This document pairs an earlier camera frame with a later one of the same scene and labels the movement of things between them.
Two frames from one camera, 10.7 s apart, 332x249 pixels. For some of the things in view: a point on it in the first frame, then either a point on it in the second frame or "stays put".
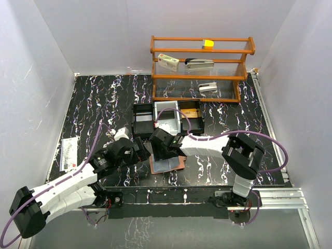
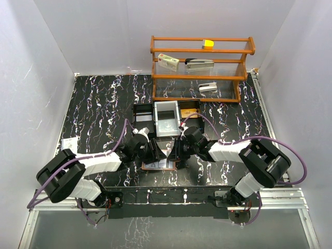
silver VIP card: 161,165 → 153,165
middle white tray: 168,119 stays put
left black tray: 143,121 stays put
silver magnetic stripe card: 173,162 → 162,163
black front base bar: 180,202 stays put
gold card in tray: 189,113 stays put
